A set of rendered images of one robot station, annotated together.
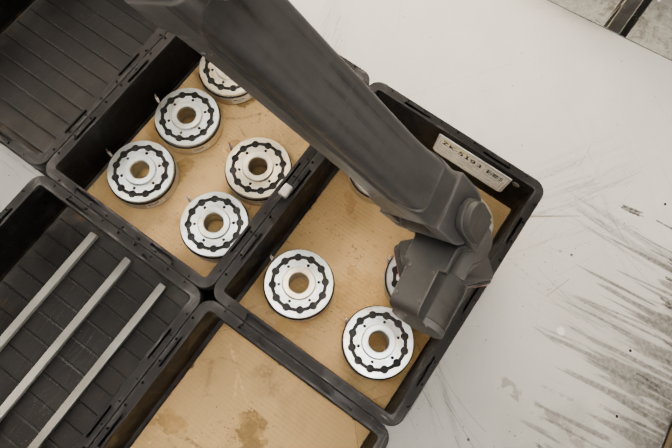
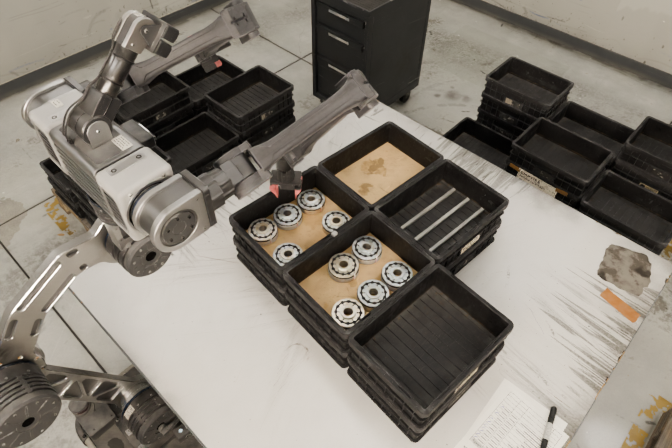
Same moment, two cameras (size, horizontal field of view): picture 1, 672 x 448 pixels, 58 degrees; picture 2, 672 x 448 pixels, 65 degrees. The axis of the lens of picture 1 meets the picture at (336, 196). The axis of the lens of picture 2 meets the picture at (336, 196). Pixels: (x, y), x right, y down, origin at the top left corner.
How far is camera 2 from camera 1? 1.49 m
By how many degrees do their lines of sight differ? 60
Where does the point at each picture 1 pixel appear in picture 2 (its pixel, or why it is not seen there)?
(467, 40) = (203, 353)
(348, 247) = (311, 235)
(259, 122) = (338, 292)
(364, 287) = (309, 221)
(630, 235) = not seen: hidden behind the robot
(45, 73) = (447, 339)
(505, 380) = not seen: hidden behind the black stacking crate
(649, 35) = not seen: outside the picture
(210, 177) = (366, 273)
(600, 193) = (179, 262)
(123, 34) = (404, 353)
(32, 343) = (444, 228)
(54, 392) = (435, 213)
